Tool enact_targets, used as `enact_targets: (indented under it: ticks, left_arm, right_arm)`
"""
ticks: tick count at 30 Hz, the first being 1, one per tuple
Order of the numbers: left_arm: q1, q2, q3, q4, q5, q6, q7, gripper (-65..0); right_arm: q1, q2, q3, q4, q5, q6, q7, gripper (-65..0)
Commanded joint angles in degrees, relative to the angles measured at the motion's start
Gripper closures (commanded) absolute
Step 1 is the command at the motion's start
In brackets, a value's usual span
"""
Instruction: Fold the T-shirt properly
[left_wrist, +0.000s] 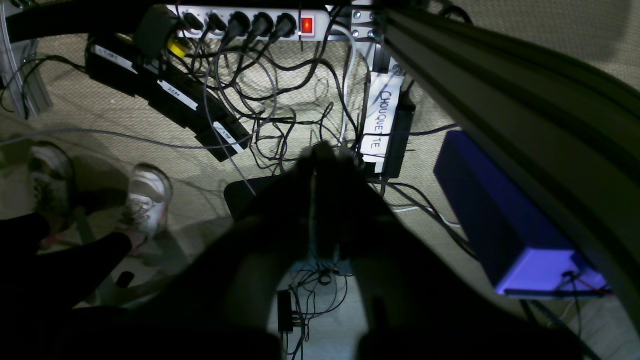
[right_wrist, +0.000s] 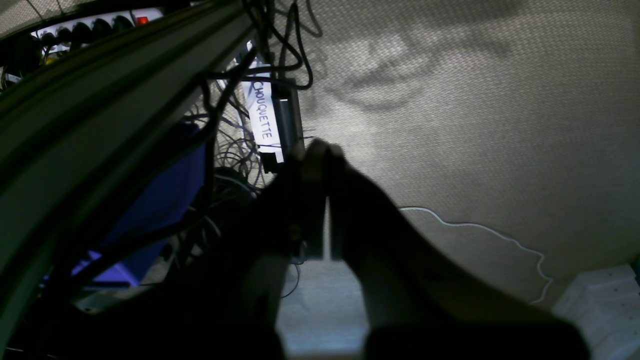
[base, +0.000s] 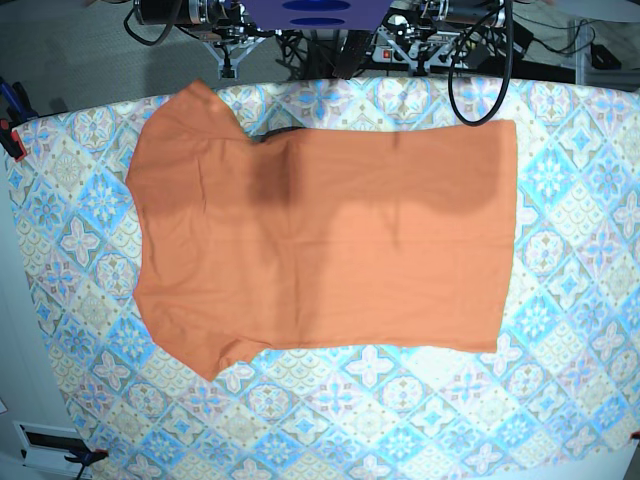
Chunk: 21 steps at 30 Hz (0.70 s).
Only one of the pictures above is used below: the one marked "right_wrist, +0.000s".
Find aluminium table frame rail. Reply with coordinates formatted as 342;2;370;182
0;0;253;346

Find thin white cable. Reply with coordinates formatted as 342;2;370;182
400;206;555;306

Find blue plastic box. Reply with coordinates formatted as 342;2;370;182
71;145;206;289

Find white perforated box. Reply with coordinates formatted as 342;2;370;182
551;264;640;360

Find white power strip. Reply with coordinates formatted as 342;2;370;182
30;7;165;55

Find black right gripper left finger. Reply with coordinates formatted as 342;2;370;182
65;145;306;360

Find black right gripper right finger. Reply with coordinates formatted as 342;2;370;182
326;145;591;360

